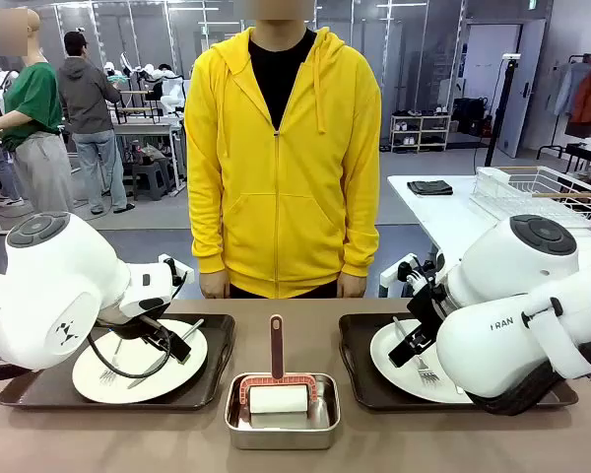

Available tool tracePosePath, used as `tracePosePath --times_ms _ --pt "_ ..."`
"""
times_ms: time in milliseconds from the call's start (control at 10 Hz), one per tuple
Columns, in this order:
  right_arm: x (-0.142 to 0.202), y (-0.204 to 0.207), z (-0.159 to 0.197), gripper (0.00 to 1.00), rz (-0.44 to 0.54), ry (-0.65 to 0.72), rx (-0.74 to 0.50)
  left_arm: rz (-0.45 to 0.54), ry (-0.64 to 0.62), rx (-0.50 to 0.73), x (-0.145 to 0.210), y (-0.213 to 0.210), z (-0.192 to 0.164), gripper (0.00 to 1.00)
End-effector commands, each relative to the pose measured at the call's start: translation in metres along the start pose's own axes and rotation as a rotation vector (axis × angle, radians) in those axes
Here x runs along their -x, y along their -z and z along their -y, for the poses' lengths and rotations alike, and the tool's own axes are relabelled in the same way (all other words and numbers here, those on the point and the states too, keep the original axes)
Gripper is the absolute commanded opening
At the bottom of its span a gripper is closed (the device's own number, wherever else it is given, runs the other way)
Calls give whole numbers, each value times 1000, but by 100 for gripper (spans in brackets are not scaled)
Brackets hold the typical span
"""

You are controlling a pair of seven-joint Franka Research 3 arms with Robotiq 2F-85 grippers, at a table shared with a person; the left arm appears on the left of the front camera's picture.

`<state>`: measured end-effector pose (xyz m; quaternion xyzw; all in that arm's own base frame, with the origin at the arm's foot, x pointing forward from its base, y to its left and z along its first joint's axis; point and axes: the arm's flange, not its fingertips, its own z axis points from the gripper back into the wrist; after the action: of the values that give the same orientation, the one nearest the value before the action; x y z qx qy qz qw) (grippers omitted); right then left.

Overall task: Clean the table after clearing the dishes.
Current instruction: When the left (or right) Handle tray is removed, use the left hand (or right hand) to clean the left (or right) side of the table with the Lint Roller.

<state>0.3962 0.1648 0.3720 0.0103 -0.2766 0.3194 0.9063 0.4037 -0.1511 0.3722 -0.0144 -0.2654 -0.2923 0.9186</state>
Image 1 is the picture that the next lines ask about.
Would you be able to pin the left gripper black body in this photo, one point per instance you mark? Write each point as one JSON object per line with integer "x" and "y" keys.
{"x": 128, "y": 325}

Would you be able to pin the silver knife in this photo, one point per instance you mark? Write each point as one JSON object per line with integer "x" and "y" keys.
{"x": 194, "y": 327}

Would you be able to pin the white shoe rack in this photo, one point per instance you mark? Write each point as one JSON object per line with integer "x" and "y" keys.
{"x": 420, "y": 130}

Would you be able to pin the grey plastic stool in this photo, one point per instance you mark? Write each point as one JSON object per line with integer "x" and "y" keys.
{"x": 152, "y": 172}

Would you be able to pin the black bags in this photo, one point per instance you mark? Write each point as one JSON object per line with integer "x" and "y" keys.
{"x": 470, "y": 115}

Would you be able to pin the white side table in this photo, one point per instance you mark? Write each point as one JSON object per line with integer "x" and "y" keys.
{"x": 443, "y": 217}

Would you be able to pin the yellow hoodie person left hand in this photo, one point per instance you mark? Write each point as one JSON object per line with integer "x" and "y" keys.
{"x": 351, "y": 286}

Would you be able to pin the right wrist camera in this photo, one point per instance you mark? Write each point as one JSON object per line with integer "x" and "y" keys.
{"x": 416, "y": 276}

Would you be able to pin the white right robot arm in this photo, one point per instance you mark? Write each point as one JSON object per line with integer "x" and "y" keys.
{"x": 497, "y": 345}

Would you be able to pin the white door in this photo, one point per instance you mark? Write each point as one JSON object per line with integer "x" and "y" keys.
{"x": 532, "y": 113}

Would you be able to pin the white round plate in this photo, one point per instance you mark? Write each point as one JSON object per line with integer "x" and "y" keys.
{"x": 404, "y": 379}
{"x": 177, "y": 374}

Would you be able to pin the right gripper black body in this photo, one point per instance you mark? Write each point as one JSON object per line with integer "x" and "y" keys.
{"x": 423, "y": 315}

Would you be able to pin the black stand with white head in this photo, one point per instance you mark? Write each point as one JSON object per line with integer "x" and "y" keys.
{"x": 503, "y": 93}

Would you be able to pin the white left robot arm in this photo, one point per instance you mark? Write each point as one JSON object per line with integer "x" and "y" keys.
{"x": 54, "y": 276}

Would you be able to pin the person in yellow hoodie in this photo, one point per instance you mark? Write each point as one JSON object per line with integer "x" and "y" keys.
{"x": 276, "y": 197}

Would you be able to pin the folded dark grey cloth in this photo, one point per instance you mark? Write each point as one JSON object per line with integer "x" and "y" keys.
{"x": 429, "y": 187}

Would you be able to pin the pink lint roller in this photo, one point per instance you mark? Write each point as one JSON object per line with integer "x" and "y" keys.
{"x": 277, "y": 345}

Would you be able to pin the white lab desk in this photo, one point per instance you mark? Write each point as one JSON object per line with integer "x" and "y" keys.
{"x": 143, "y": 129}

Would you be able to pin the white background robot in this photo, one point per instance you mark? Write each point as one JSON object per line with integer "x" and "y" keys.
{"x": 172, "y": 96}

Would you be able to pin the rectangular steel tray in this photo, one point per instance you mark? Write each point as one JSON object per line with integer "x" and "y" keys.
{"x": 281, "y": 438}

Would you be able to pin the person in grey hoodie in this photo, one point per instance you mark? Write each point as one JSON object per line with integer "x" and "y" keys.
{"x": 86, "y": 98}

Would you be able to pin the silver fork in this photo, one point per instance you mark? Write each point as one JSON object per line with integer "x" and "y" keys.
{"x": 107, "y": 377}
{"x": 427, "y": 377}

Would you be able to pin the yellow sleeved right forearm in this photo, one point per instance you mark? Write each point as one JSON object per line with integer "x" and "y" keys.
{"x": 207, "y": 231}

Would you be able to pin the yellow hoodie person right hand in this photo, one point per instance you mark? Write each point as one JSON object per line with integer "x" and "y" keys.
{"x": 215, "y": 286}

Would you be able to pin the yellow sleeved left forearm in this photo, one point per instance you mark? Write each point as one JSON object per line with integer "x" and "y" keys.
{"x": 362, "y": 231}

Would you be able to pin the light blue hanging shirt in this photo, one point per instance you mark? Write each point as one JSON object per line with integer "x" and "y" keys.
{"x": 569, "y": 88}

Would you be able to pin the dark brown serving tray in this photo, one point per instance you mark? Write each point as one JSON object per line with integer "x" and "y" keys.
{"x": 359, "y": 355}
{"x": 34, "y": 389}

